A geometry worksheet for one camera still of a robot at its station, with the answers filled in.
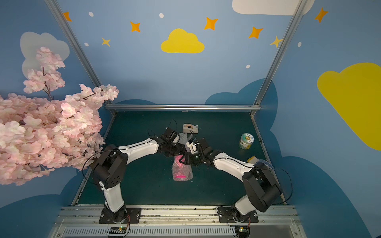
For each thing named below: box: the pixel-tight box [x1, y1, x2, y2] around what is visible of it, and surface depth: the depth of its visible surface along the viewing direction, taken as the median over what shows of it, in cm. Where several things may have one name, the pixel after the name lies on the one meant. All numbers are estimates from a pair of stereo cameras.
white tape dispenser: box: [182, 123, 199, 134], surface depth 110 cm
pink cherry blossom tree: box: [0, 46, 120, 186], surface depth 52 cm
